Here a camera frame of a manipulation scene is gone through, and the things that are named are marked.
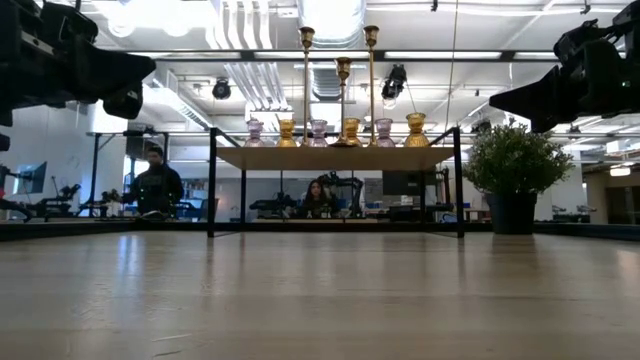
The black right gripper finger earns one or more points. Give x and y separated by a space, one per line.
545 97

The wooden shelf black metal legs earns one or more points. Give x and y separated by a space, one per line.
325 157

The black aluminium frame rail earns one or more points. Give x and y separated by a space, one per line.
400 226

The black background rig frame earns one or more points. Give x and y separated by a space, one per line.
94 170

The pink glass candle holder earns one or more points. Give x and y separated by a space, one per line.
385 137
254 137
320 137

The tall brass candlestick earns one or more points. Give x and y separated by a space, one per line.
371 75
306 75

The short brass candlestick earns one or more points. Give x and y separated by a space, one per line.
343 100

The person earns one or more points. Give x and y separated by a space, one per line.
316 197
155 187

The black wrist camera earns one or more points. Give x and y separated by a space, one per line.
575 42
70 22

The black background robot arm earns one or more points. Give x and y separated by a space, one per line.
275 205
345 187
62 197

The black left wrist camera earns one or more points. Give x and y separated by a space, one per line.
70 22

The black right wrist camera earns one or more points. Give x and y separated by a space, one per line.
575 42

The background computer monitor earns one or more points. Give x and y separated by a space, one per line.
32 177

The green potted plant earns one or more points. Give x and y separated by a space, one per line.
510 160

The amber glass candle holder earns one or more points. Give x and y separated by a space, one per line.
286 137
354 130
416 137

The black ceiling spotlight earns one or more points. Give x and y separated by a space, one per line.
221 89
395 80

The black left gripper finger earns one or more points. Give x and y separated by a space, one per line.
110 67

